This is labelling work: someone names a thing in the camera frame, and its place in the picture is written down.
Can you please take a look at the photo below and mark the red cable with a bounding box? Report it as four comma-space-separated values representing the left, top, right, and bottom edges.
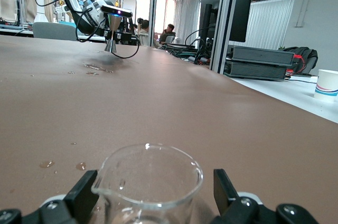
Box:
286, 54, 307, 74

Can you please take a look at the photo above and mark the steel jigger measuring cup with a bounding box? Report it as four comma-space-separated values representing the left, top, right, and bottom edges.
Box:
104, 14, 123, 53

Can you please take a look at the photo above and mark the grey office chair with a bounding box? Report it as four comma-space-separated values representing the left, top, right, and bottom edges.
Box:
32, 22, 78, 42

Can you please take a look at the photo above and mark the black computer monitor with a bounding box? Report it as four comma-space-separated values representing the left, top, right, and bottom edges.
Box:
198, 0, 256, 43

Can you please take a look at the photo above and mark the flat grey device box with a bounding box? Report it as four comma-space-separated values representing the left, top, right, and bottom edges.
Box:
230, 45, 295, 67
223, 60, 289, 82

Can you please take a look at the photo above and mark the large liquid spill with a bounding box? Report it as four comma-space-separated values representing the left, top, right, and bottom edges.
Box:
82, 62, 115, 74

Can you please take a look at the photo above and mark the aluminium frame post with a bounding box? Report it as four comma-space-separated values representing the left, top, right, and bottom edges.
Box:
210, 0, 251, 73
148, 0, 159, 48

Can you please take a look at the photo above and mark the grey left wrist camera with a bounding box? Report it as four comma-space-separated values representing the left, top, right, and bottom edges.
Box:
100, 4, 134, 18

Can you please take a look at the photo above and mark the brown table mat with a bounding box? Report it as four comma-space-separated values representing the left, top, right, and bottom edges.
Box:
0, 34, 338, 224

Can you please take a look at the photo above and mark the white curtain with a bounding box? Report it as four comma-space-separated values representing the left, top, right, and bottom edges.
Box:
229, 0, 297, 50

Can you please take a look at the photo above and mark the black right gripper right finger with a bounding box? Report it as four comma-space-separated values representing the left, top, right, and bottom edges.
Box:
211, 169, 320, 224

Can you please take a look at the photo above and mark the seated person dark jacket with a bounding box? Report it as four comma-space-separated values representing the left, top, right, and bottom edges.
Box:
158, 23, 177, 44

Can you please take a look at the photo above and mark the striped white paper cup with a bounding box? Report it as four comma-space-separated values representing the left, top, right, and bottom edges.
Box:
313, 69, 338, 103

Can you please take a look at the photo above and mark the clear glass beaker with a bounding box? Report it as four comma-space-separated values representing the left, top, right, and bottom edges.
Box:
91, 143, 204, 224

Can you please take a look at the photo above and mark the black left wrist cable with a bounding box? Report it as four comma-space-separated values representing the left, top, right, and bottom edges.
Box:
75, 7, 141, 60

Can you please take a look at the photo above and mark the black backpack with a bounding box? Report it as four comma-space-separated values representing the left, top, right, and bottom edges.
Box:
279, 46, 319, 76

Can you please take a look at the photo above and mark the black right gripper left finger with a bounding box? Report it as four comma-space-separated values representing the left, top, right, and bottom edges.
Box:
0, 170, 100, 224

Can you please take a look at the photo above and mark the seated person light shirt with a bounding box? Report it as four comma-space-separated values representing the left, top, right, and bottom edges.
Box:
137, 18, 161, 48

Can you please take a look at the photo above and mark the tangled black cable bundle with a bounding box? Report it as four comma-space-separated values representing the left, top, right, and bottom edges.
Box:
163, 27, 217, 66

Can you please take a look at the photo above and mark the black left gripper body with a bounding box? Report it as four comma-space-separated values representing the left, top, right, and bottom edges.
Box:
118, 17, 128, 33

